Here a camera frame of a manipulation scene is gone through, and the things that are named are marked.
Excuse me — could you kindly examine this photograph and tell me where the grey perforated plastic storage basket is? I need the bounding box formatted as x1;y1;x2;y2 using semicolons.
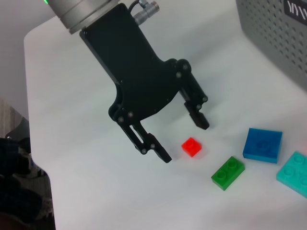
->
235;0;307;93

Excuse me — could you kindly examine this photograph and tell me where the blue square toy tile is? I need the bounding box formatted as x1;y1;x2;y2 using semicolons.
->
242;127;283;164

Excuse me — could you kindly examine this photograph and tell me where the cyan square toy tile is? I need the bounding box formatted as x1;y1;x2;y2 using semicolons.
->
275;150;307;199

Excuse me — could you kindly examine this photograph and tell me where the black patterned fabric bundle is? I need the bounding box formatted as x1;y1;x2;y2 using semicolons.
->
0;137;54;230

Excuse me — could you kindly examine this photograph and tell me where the green rectangular toy brick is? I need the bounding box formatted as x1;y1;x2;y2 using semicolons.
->
211;156;246;192

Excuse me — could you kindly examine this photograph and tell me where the small red square block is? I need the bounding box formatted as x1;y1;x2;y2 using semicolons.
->
181;137;202;158

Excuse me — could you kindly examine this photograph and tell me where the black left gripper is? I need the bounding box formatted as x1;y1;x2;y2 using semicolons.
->
79;3;211;164

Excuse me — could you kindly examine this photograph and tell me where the left gripper silver side plug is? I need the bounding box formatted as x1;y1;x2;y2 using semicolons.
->
128;0;160;24

